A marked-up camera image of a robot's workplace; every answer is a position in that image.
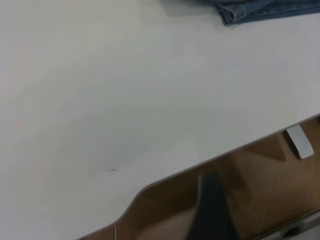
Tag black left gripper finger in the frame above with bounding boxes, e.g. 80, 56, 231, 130
184, 172, 242, 240

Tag blue denim elastic-waist pants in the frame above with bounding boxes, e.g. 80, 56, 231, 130
214, 0, 320, 27

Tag white table foot piece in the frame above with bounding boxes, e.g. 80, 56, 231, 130
284, 124, 315, 160

